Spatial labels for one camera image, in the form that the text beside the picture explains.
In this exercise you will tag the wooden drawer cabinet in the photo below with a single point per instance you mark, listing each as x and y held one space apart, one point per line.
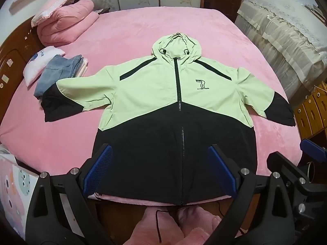
311 112

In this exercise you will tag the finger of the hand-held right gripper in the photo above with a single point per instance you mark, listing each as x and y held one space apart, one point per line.
315 150
288 169

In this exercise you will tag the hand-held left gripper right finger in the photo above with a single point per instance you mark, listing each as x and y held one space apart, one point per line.
222 169

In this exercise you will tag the green and black hooded jacket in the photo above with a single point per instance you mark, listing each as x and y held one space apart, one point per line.
158 86

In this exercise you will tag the pink bed blanket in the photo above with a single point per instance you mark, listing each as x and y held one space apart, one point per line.
115 35

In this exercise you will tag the folded cream clothes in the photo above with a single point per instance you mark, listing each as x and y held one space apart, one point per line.
83 67

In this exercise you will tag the folded pink quilt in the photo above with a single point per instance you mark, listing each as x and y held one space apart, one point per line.
69 21

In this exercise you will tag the brown wooden headboard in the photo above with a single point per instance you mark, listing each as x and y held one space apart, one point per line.
12 53

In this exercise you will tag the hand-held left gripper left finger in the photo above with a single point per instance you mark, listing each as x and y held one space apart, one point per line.
98 169

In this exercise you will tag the cream lace-covered sofa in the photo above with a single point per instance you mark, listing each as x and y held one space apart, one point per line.
281 30

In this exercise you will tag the white printed pillow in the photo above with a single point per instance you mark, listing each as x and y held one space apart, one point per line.
35 65

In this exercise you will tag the folded blue jeans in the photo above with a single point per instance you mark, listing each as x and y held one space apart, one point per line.
56 71

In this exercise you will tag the printed blanket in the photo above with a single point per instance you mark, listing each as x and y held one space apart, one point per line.
12 183

